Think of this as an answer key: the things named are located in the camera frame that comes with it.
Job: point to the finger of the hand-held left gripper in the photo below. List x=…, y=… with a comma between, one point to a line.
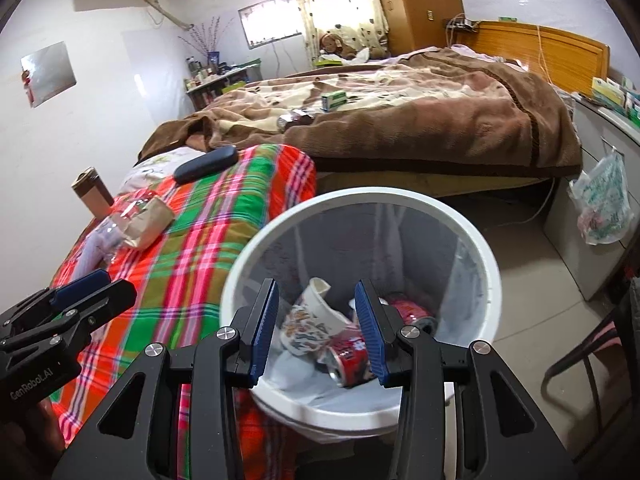
x=105, y=302
x=85, y=282

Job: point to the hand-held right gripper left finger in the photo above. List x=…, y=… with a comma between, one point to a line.
x=262, y=330

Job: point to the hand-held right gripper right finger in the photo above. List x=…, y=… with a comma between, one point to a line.
x=370, y=330

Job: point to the red can with cartoon face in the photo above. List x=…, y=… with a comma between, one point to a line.
x=347, y=355

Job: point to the pale tissue pack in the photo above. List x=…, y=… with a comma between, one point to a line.
x=95, y=250

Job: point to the dark red drink can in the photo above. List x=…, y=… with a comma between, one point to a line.
x=412, y=312

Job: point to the patterned paper cup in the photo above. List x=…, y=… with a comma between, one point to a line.
x=310, y=330

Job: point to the clear plastic bottle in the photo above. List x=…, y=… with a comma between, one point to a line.
x=122, y=220

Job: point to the beige carton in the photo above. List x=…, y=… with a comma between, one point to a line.
x=155, y=217

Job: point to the white round trash bin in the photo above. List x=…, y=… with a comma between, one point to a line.
x=360, y=196

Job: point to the brown thermos cup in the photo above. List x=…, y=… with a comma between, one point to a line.
x=92, y=195

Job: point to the red green plaid bedsheet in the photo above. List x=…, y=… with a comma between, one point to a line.
x=200, y=240

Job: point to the white floral pillow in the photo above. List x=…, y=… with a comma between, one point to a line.
x=155, y=167

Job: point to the black glasses case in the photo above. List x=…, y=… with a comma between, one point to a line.
x=205, y=165

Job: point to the red hanging ornament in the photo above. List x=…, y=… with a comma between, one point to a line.
x=27, y=85

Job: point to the brown plush blanket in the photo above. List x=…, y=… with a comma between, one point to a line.
x=425, y=125

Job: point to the green white small box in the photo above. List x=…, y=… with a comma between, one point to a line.
x=333, y=101

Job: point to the dressing table with bottles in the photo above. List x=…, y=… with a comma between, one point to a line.
x=220, y=85

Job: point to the hanging plastic bag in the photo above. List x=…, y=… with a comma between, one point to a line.
x=602, y=200

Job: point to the vase with dry branches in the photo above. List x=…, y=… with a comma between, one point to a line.
x=210, y=45

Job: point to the air conditioner pipe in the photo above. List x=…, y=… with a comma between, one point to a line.
x=165, y=12

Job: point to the brown teddy bear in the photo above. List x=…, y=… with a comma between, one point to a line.
x=335, y=45

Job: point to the grey bedside cabinet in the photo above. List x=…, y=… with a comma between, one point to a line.
x=590, y=130

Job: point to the small window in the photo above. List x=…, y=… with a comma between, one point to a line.
x=270, y=20

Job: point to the power strip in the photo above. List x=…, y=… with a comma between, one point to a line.
x=462, y=23

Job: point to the wooden wardrobe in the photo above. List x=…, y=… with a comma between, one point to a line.
x=415, y=5

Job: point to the patterned window curtain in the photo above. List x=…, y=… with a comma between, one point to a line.
x=340, y=0

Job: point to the wooden bed headboard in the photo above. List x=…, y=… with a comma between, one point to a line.
x=565, y=55

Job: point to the green white medicine boxes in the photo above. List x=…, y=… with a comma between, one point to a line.
x=612, y=92

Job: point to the silver wall mirror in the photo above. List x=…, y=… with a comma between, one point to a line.
x=50, y=72

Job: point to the black frame chair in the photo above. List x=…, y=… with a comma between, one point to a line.
x=600, y=330

